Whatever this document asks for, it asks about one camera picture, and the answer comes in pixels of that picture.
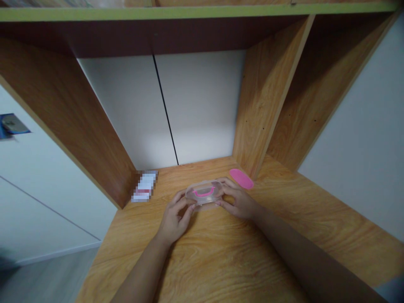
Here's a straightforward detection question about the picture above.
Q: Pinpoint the person's left hand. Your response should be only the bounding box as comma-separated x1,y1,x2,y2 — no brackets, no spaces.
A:
156,190,197,244

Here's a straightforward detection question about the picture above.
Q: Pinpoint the black cable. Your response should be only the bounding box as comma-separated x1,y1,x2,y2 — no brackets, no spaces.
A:
152,54,180,166

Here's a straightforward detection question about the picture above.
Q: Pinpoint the pink oval lid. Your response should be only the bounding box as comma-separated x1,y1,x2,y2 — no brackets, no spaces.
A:
229,168,255,190

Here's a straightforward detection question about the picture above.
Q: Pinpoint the person's right hand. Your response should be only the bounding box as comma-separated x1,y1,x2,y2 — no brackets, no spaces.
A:
214,177,263,221

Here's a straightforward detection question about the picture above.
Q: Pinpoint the clear plastic box pink handle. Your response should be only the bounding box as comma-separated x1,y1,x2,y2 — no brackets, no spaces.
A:
185,179,225,211

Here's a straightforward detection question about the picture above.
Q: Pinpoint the wooden desk hutch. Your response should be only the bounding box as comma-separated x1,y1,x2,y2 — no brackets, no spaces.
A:
0,0,404,210

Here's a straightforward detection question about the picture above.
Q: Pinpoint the white and red packet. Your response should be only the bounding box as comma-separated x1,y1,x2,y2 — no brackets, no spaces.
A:
130,170,159,203

